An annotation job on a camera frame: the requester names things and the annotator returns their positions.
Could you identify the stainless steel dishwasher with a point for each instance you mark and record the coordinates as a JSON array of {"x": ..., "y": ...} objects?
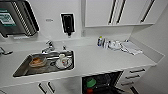
[{"x": 106, "y": 81}]

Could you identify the small blue bottle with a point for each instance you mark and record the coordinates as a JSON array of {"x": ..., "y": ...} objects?
[{"x": 100, "y": 41}]

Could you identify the small chrome sink fitting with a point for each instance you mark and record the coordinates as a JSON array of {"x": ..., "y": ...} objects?
[{"x": 64, "y": 48}]

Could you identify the small white bottle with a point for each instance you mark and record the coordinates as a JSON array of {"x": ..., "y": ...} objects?
[{"x": 104, "y": 43}]

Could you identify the white cup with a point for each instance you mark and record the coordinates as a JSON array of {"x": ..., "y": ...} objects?
[{"x": 63, "y": 62}]

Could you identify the white dishes on counter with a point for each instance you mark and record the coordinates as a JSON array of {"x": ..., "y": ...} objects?
[{"x": 131, "y": 48}]

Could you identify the orange bowl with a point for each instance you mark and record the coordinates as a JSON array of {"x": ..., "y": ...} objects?
[{"x": 37, "y": 62}]

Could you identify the steel kitchen sink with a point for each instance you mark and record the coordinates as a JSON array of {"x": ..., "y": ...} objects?
[{"x": 20, "y": 71}]

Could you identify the white sink base cabinet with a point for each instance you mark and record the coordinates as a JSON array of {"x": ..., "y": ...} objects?
[{"x": 26, "y": 88}]

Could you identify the steel paper towel dispenser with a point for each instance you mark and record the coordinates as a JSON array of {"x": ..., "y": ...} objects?
[{"x": 16, "y": 18}]

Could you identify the white wall outlet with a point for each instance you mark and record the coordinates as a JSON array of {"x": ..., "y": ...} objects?
[{"x": 83, "y": 33}]

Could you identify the black wall soap dispenser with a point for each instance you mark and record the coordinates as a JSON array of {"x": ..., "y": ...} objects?
[{"x": 67, "y": 23}]

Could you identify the white three-door wall cabinet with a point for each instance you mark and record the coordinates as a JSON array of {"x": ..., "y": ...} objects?
[{"x": 100, "y": 11}]

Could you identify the small wall label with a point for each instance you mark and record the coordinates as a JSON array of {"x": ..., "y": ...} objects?
[{"x": 49, "y": 20}]

